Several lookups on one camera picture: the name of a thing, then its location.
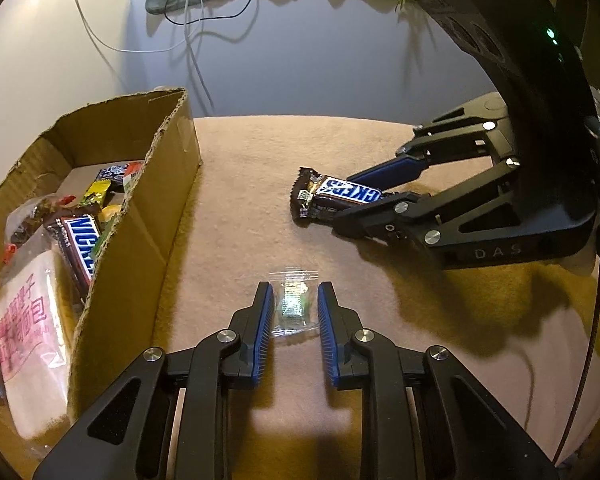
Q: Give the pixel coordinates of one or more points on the clear small candy packet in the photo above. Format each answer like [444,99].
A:
[292,305]

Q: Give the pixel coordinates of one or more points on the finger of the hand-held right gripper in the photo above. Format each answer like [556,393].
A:
[375,215]
[390,170]

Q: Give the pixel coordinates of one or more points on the brown chocolate bar blue label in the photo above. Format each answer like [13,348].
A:
[80,250]
[345,190]

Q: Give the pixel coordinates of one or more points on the white pink bread bag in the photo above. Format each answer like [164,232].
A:
[30,330]

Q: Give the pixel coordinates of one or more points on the dark blue snack packet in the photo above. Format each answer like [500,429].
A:
[112,172]

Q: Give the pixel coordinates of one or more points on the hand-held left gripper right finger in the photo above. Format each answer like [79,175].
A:
[326,330]

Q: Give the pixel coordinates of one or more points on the brown cardboard box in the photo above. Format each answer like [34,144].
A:
[145,240]

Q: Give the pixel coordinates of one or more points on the red white snack packet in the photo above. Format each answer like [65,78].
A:
[132,175]

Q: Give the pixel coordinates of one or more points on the yellow green snack packet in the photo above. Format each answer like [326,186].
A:
[95,193]

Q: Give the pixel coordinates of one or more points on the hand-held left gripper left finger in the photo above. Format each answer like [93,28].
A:
[262,330]

